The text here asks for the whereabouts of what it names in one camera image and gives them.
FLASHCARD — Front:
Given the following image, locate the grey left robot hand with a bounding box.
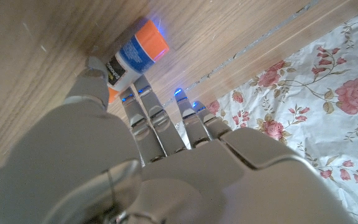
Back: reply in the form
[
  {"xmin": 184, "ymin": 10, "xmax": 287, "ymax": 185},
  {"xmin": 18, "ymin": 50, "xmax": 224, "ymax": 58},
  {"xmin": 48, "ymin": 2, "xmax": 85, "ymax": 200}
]
[{"xmin": 0, "ymin": 55, "xmax": 354, "ymax": 224}]

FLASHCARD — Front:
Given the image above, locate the grey tape strip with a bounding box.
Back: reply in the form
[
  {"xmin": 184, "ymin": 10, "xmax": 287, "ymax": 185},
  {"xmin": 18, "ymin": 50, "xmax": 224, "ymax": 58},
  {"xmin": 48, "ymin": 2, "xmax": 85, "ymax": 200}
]
[{"xmin": 162, "ymin": 0, "xmax": 321, "ymax": 108}]

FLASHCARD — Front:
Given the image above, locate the floral print backdrop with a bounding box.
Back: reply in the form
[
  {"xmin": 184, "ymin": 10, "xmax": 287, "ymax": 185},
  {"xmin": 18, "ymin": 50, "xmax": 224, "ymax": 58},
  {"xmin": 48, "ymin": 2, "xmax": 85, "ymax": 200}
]
[{"xmin": 175, "ymin": 12, "xmax": 358, "ymax": 224}]

